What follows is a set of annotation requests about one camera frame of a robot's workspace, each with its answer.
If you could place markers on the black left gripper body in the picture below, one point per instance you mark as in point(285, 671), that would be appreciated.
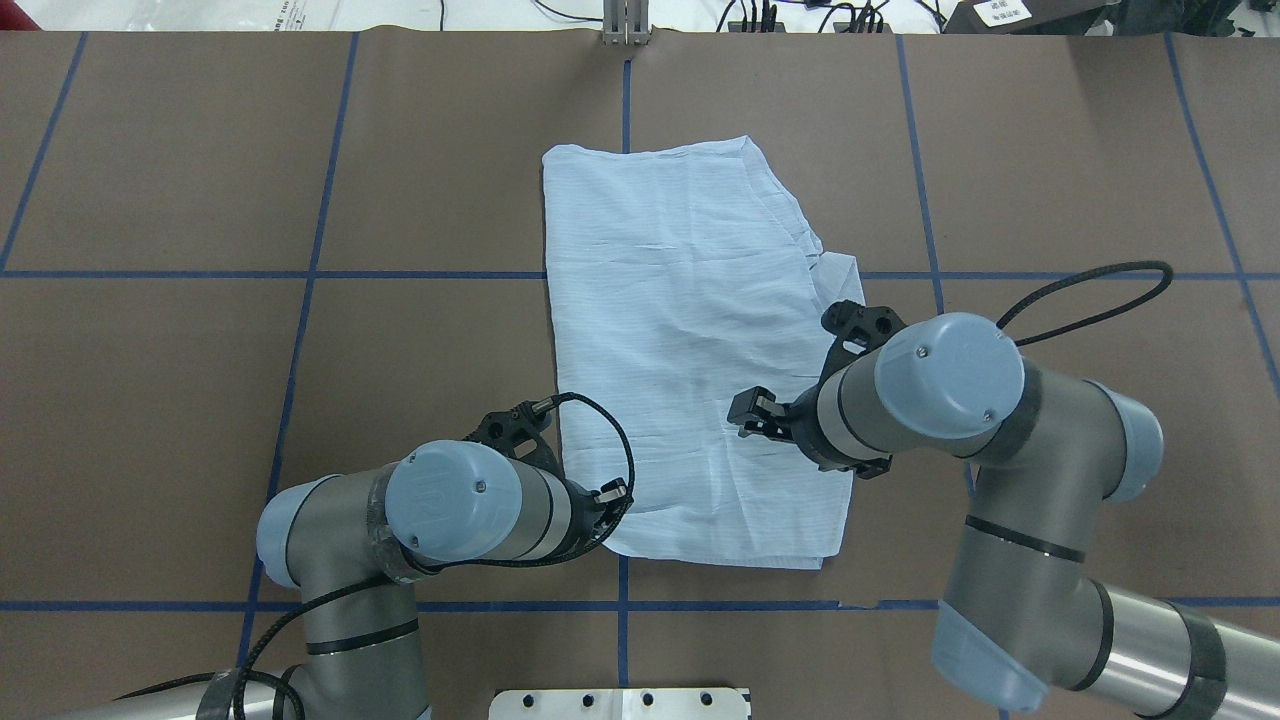
point(588, 514)

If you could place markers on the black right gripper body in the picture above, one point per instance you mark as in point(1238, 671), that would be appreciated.
point(806, 428)

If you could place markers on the white camera mast base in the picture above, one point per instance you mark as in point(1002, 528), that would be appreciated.
point(624, 703)

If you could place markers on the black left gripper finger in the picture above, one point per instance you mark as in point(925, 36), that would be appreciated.
point(614, 499)

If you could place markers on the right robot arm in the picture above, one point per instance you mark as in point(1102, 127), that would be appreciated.
point(1019, 615)

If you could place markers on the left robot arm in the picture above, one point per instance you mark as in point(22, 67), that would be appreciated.
point(354, 546)

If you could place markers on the aluminium frame post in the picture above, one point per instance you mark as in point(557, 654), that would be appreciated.
point(626, 22)

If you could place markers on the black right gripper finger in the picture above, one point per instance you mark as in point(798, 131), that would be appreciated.
point(757, 412)

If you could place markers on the light blue button shirt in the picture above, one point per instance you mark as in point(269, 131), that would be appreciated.
point(676, 279)

